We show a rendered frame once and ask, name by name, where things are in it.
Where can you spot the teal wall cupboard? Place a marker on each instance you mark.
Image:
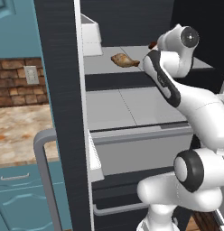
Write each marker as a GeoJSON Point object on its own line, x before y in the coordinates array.
{"type": "Point", "coordinates": [17, 30]}

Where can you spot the brown chicken drumstick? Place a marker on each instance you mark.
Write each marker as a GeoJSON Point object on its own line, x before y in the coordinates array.
{"type": "Point", "coordinates": [124, 60]}

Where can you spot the grey fridge drawer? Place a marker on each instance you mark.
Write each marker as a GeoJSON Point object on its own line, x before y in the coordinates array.
{"type": "Point", "coordinates": [138, 153]}

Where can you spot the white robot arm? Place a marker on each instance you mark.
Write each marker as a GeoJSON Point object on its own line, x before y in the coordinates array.
{"type": "Point", "coordinates": [201, 120]}

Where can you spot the white wall socket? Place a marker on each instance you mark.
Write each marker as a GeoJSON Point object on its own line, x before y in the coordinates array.
{"type": "Point", "coordinates": [31, 75]}

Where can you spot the black fridge door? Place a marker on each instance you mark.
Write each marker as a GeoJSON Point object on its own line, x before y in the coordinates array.
{"type": "Point", "coordinates": [65, 105]}

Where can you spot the dark brown food item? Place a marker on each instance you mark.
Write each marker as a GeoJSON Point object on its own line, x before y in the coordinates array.
{"type": "Point", "coordinates": [152, 45]}

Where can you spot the teal cupboard door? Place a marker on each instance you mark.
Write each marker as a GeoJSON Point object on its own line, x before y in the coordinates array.
{"type": "Point", "coordinates": [26, 213]}

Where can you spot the black fridge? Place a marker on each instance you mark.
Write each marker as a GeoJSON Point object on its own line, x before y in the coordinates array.
{"type": "Point", "coordinates": [132, 21]}

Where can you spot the grey fridge shelf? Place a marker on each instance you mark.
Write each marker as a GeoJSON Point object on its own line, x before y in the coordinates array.
{"type": "Point", "coordinates": [123, 108]}
{"type": "Point", "coordinates": [98, 64]}

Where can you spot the teal drawer front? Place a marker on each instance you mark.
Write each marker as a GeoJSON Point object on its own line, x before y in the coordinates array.
{"type": "Point", "coordinates": [23, 185]}

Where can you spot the white door bin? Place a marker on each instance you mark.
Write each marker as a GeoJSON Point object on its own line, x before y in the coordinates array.
{"type": "Point", "coordinates": [94, 162]}
{"type": "Point", "coordinates": [91, 39]}

